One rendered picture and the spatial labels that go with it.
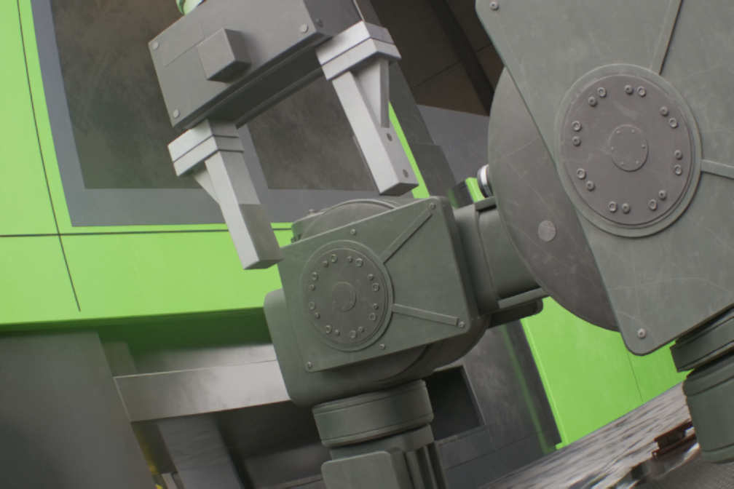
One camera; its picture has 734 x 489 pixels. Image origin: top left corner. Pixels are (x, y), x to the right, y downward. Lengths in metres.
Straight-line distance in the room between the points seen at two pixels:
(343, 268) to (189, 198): 0.98
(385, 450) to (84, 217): 0.92
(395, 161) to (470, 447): 2.04
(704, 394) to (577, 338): 2.96
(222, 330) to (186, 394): 0.40
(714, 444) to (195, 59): 0.77
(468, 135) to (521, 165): 3.61
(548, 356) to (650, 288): 2.75
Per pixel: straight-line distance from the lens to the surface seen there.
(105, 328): 2.41
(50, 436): 2.11
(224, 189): 1.32
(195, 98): 1.31
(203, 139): 1.34
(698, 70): 0.95
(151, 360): 2.57
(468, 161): 4.54
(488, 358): 3.46
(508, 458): 3.36
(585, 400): 3.83
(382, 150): 1.21
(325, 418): 1.83
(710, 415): 1.00
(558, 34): 0.99
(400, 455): 1.79
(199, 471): 4.35
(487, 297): 1.65
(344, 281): 1.71
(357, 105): 1.23
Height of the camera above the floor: 0.79
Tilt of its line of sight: 11 degrees up
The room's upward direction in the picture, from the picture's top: 23 degrees counter-clockwise
